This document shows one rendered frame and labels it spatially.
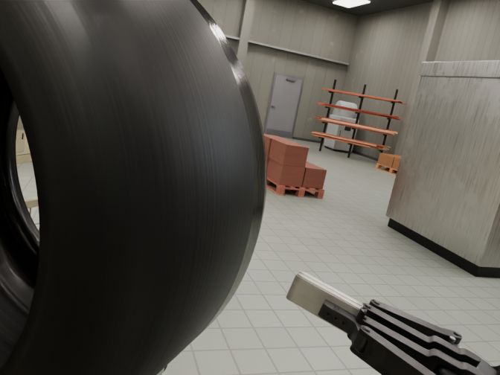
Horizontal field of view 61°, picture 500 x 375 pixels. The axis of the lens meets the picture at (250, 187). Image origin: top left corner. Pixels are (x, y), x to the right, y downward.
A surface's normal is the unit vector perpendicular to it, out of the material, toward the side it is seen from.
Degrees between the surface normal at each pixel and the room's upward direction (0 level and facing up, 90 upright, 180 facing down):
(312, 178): 90
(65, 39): 62
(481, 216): 90
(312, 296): 91
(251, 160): 73
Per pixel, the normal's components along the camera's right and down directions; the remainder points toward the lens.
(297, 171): 0.33, 0.26
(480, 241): -0.94, -0.11
